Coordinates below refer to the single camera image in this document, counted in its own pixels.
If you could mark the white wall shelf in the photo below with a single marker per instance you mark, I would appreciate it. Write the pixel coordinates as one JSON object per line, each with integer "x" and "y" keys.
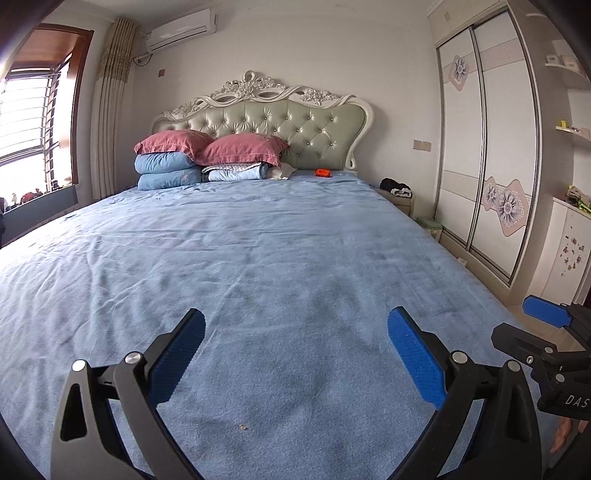
{"x": 563, "y": 67}
{"x": 572, "y": 131}

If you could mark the small orange object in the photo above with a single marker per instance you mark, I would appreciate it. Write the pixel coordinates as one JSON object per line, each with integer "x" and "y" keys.
{"x": 322, "y": 173}

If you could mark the person's right hand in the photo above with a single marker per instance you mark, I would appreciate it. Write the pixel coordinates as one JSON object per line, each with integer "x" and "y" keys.
{"x": 562, "y": 436}

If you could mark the window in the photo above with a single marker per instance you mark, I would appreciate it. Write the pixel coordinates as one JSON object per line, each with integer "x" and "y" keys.
{"x": 32, "y": 120}

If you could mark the black clothes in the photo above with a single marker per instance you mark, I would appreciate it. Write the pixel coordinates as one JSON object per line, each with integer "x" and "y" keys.
{"x": 395, "y": 186}

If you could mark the folded blue quilt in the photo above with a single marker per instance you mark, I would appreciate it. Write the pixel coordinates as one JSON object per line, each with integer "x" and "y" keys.
{"x": 166, "y": 163}
{"x": 168, "y": 180}

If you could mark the row of windowsill trinkets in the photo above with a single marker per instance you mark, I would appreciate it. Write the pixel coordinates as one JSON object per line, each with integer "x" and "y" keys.
{"x": 37, "y": 194}

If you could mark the white storage box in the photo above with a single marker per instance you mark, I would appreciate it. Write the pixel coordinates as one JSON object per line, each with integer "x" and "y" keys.
{"x": 429, "y": 227}

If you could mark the beige curtain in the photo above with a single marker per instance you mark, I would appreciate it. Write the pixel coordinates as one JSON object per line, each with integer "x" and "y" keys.
{"x": 113, "y": 110}

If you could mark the white floral sliding wardrobe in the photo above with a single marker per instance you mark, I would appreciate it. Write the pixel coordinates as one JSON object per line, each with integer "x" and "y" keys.
{"x": 498, "y": 138}

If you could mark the beige wall switch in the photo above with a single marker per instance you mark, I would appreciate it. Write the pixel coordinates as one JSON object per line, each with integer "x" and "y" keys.
{"x": 422, "y": 145}

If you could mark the bed with blue sheet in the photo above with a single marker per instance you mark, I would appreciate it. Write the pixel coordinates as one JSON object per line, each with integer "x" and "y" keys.
{"x": 254, "y": 254}

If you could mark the white cloth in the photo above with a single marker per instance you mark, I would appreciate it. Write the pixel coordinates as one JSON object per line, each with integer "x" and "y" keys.
{"x": 282, "y": 171}

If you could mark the pink pillow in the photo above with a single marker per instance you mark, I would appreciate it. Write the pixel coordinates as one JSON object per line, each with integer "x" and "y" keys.
{"x": 244, "y": 150}
{"x": 173, "y": 141}

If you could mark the clutter on cabinet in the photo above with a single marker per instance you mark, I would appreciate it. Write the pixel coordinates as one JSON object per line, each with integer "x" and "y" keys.
{"x": 579, "y": 197}

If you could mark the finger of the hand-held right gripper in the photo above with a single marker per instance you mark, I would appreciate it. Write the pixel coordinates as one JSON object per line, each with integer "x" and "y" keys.
{"x": 521, "y": 341}
{"x": 542, "y": 308}

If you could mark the white air conditioner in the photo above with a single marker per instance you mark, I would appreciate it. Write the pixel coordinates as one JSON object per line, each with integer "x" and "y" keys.
{"x": 182, "y": 30}

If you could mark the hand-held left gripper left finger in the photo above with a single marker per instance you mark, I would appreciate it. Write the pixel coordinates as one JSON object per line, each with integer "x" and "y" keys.
{"x": 178, "y": 355}

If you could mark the white cabinet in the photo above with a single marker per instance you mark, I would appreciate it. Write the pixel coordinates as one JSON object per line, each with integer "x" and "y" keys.
{"x": 570, "y": 258}

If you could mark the grey nightstand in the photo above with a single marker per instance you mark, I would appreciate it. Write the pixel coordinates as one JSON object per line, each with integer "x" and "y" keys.
{"x": 401, "y": 203}

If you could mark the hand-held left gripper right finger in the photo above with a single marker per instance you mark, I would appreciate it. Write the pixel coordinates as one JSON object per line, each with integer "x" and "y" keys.
{"x": 415, "y": 360}

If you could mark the folded light blue blanket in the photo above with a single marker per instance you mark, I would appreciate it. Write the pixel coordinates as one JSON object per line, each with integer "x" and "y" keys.
{"x": 235, "y": 172}

